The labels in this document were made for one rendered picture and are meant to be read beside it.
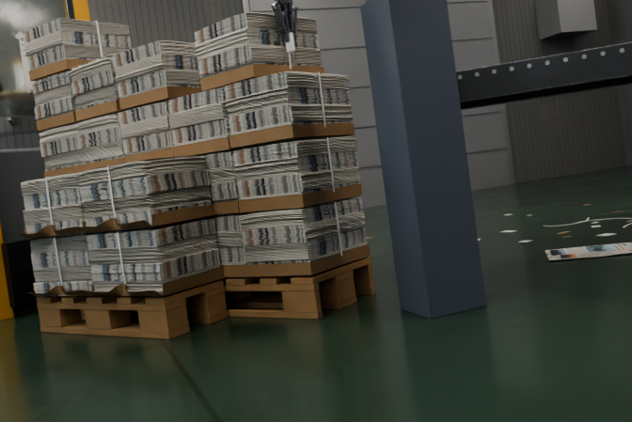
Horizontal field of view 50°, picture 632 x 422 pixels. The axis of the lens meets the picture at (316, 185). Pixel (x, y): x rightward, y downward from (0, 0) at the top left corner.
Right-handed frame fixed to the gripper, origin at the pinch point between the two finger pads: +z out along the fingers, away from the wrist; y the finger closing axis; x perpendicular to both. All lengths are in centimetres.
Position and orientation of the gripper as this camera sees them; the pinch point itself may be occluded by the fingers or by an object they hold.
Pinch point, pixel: (290, 42)
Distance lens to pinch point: 247.3
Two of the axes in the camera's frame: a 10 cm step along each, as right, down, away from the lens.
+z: 1.4, 9.9, 0.1
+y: -5.8, 0.9, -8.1
